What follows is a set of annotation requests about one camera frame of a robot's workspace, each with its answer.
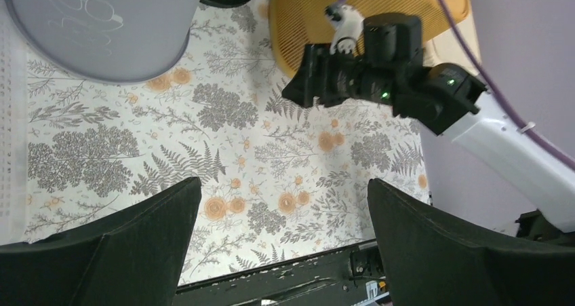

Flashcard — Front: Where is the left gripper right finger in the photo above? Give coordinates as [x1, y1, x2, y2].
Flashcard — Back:
[367, 178, 574, 305]

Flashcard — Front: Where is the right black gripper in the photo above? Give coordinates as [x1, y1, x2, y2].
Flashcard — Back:
[281, 13, 430, 109]

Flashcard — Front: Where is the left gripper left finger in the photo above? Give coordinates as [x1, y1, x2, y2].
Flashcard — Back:
[1, 178, 201, 305]

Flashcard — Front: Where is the yellow plastic waste basket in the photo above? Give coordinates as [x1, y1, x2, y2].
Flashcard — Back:
[269, 0, 450, 77]

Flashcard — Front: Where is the grey bucket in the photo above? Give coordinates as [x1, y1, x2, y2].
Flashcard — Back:
[4, 0, 200, 84]

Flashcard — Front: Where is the white perforated basket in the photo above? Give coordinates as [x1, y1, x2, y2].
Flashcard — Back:
[1, 10, 27, 245]

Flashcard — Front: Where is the cream large container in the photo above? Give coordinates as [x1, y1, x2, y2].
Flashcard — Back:
[423, 12, 481, 75]

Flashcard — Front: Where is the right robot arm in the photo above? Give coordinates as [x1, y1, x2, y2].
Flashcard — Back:
[282, 12, 574, 246]

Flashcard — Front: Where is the floral patterned table mat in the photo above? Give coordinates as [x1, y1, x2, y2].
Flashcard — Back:
[24, 0, 429, 284]

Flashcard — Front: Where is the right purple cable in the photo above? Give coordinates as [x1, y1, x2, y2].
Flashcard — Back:
[334, 0, 575, 171]

